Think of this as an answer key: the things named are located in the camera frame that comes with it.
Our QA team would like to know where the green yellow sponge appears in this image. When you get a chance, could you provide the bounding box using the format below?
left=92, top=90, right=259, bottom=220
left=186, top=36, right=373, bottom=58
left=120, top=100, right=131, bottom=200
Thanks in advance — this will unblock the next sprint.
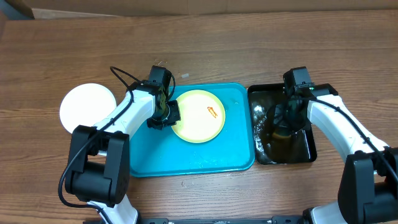
left=272, top=129, right=292, bottom=139

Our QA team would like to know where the yellow plate with orange stain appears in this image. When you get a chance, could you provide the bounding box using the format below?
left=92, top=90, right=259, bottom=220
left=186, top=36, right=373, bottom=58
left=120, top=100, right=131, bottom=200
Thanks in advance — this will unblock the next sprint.
left=172, top=90, right=226, bottom=143

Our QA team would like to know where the white plate with red stain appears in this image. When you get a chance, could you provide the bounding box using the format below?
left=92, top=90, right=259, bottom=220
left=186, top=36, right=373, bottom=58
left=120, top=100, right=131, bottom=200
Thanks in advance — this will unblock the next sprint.
left=59, top=83, right=116, bottom=133

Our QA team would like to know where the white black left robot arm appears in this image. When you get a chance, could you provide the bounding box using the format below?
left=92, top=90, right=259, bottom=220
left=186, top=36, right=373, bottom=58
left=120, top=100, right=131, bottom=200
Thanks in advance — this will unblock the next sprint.
left=58, top=78, right=180, bottom=223

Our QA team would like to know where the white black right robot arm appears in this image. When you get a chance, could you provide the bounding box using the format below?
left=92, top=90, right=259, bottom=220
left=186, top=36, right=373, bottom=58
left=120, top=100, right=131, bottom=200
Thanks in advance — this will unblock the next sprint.
left=267, top=84, right=397, bottom=223

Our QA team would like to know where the black tray with water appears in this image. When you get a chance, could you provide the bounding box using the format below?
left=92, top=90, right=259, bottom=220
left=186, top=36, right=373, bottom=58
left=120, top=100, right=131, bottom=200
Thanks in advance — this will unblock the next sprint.
left=248, top=82, right=318, bottom=165

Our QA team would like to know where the teal plastic tray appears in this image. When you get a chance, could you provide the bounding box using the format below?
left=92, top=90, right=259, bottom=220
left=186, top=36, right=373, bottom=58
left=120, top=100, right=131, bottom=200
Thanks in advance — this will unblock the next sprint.
left=130, top=83, right=255, bottom=177

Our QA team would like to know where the cardboard sheet at back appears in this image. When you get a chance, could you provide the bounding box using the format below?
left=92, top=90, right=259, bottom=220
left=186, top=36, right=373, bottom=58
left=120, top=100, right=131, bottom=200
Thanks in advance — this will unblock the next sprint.
left=24, top=0, right=397, bottom=16

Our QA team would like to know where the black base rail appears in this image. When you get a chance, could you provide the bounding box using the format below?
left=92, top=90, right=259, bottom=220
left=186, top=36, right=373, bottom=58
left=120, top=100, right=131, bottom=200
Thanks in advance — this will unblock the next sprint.
left=83, top=214, right=312, bottom=224

